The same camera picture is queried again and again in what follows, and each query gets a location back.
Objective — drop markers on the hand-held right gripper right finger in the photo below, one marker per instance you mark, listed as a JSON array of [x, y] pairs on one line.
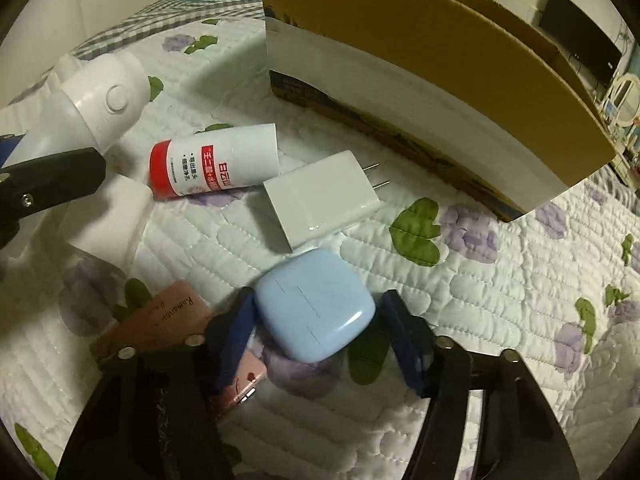
[[406, 340]]

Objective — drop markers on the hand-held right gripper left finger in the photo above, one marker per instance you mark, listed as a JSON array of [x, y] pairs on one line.
[[231, 332]]

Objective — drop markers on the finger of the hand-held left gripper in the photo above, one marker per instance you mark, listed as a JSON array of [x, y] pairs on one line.
[[47, 182]]

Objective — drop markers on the white spray bottle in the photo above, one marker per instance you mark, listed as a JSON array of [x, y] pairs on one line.
[[85, 160]]

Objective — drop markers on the light blue earbuds case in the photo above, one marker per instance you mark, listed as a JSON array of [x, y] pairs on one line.
[[315, 305]]

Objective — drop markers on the cardboard box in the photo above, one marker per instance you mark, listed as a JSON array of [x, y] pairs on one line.
[[430, 85]]

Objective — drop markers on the pink rectangular box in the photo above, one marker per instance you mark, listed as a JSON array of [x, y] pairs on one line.
[[165, 320]]

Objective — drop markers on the floral quilted blanket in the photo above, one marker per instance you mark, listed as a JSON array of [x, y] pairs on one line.
[[350, 260]]

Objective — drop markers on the white power adapter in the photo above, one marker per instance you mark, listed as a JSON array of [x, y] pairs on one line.
[[320, 200]]

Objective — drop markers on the white tube with red cap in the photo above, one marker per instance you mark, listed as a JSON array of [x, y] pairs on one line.
[[215, 162]]

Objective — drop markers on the grey checkered cloth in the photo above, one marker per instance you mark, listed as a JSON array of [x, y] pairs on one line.
[[165, 22]]

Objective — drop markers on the white round mirror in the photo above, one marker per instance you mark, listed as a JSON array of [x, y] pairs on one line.
[[622, 97]]

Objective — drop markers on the black television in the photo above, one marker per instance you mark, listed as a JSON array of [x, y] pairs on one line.
[[582, 30]]

